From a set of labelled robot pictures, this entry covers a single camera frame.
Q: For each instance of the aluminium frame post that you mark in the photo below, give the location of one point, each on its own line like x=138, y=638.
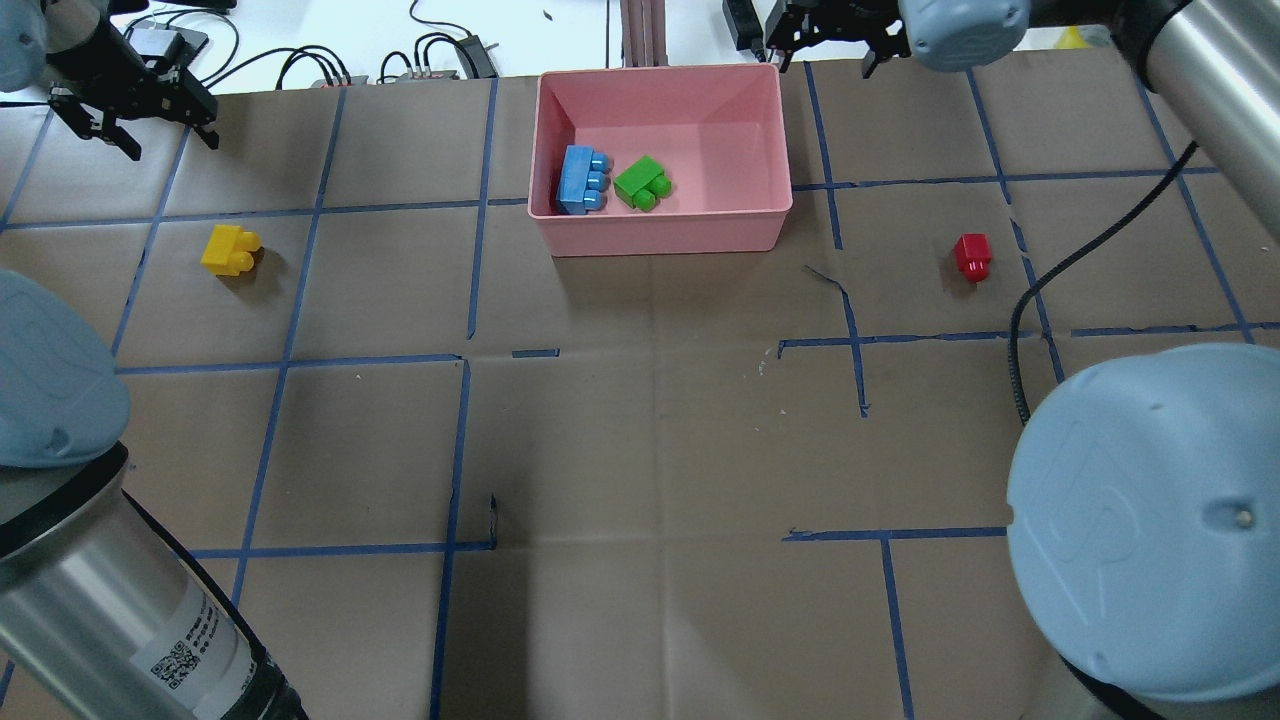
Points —
x=644, y=41

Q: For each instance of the black power adapter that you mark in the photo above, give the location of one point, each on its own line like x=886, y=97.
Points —
x=743, y=23

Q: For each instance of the pink plastic box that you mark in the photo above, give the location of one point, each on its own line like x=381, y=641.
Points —
x=718, y=131

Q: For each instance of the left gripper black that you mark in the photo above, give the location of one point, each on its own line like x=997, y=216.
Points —
x=88, y=62

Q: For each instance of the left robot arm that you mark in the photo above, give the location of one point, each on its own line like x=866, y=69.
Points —
x=101, y=603

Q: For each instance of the yellow toy block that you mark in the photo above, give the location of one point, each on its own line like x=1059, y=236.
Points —
x=230, y=250

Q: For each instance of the black usb hub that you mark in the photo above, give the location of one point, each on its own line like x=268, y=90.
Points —
x=162, y=48

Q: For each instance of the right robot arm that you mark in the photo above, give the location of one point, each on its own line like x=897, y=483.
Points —
x=1143, y=489

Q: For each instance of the blue toy block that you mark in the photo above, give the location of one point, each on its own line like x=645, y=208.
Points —
x=583, y=180

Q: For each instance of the green toy block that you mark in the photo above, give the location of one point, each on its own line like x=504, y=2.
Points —
x=642, y=185

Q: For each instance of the red toy block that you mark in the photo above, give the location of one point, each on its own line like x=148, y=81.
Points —
x=973, y=255

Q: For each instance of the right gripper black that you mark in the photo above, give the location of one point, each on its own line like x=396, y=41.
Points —
x=838, y=30

